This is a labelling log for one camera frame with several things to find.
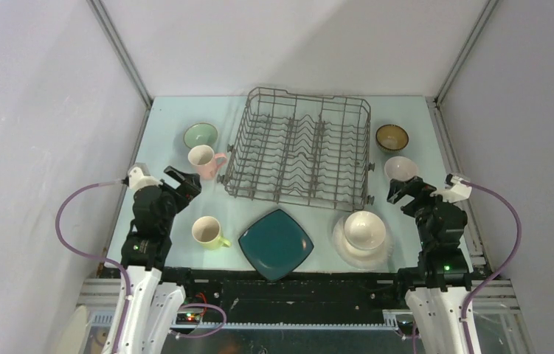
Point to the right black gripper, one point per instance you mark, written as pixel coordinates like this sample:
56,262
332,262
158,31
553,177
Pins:
414,186

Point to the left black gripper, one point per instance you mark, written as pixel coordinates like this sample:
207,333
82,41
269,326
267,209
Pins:
189,189

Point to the pink mug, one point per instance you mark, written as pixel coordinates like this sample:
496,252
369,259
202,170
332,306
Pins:
206,161

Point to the pale green bowl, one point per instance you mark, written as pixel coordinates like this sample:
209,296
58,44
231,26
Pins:
202,133

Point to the white ribbed bowl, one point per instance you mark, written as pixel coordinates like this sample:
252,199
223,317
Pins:
365,231

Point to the white scalloped plate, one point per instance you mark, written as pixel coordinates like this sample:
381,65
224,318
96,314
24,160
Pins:
369,260

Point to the teal square plate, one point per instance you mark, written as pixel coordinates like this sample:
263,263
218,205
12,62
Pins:
275,245

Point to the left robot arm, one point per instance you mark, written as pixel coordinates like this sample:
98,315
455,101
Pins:
146,306

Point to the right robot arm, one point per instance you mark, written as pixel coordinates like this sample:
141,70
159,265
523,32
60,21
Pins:
437,290

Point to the small white bowl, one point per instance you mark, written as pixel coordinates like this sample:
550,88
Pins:
400,168

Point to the brown glazed bowl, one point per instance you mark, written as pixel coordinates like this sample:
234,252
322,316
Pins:
391,138

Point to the yellow-green mug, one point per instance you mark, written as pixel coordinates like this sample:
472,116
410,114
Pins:
208,232

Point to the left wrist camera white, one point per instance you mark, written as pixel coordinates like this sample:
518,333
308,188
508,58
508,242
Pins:
138,177

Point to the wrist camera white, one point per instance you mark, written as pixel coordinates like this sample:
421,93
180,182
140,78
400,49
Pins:
456,189
138,177

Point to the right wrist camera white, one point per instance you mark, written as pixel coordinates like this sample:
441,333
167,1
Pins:
456,189

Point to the grey wire dish rack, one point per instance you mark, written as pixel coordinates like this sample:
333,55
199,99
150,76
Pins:
301,149

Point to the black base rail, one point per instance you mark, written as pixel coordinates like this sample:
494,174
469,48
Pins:
300,298

